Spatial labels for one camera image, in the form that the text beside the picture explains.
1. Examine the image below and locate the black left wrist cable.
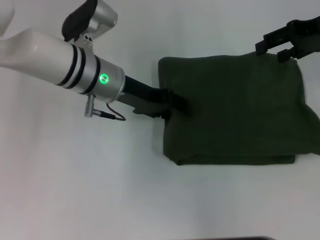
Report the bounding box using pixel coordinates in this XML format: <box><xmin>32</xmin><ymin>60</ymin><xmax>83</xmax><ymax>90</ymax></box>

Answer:
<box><xmin>91</xmin><ymin>103</ymin><xmax>127</xmax><ymax>122</ymax></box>

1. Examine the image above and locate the dark green printed t-shirt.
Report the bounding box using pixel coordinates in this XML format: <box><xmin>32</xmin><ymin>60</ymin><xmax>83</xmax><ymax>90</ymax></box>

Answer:
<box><xmin>157</xmin><ymin>52</ymin><xmax>320</xmax><ymax>166</ymax></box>

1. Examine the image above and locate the dark rounded panel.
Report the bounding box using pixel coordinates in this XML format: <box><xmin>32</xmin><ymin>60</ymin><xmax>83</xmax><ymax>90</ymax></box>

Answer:
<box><xmin>219</xmin><ymin>235</ymin><xmax>284</xmax><ymax>240</ymax></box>

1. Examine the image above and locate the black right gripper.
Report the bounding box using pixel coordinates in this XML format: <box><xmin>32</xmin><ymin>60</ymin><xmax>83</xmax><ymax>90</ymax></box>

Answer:
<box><xmin>254</xmin><ymin>15</ymin><xmax>320</xmax><ymax>63</ymax></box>

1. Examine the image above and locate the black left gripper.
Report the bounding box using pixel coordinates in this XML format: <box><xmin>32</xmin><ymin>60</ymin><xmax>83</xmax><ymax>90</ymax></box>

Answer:
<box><xmin>119</xmin><ymin>74</ymin><xmax>193</xmax><ymax>121</ymax></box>

